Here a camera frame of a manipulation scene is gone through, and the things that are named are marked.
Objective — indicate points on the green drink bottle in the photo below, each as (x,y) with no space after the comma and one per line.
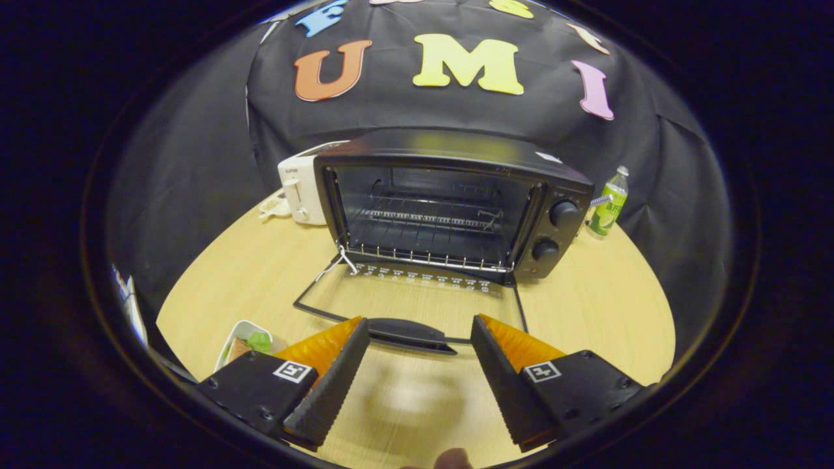
(607,212)

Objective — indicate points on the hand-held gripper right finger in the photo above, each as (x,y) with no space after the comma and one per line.
(505,391)

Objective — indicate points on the white bread sandwich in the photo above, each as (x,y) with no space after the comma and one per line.
(256,342)

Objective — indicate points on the white plastic tray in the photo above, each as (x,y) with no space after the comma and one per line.
(244,326)

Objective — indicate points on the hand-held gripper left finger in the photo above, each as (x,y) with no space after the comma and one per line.
(332,384)

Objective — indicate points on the white pop-up toaster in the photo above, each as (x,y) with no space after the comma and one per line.
(303,189)

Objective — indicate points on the black toaster oven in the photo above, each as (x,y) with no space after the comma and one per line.
(456,146)

